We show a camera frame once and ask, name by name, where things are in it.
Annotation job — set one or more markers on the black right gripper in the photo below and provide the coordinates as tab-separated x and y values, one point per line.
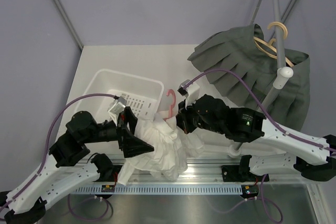
182	117

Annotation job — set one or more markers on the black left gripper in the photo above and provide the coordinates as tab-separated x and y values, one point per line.
129	143

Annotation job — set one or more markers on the pink plastic hanger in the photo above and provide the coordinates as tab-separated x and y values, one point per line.
171	93

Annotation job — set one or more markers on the white skirt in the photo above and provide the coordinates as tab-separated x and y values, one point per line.
171	145

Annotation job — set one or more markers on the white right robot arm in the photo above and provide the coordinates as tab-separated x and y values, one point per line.
308	156

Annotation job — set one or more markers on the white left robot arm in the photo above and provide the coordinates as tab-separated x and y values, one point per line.
29	202

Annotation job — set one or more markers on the grey pleated skirt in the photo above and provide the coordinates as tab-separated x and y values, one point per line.
245	74

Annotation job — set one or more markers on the beige wooden hanger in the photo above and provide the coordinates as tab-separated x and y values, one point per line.
258	42

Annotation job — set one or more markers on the white plastic basket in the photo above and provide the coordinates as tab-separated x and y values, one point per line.
142	94

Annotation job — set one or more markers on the white rack base foot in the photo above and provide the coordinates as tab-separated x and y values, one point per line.
222	150

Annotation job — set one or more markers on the grey clothes rack pole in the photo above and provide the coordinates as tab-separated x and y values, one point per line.
284	72

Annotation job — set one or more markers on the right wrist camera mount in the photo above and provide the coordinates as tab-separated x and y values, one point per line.
190	90

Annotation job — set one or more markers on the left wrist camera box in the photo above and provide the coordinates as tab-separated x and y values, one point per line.
117	106

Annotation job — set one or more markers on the white slotted cable duct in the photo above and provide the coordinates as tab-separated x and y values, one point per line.
138	189

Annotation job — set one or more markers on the aluminium mounting rail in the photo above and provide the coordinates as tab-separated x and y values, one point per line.
101	168

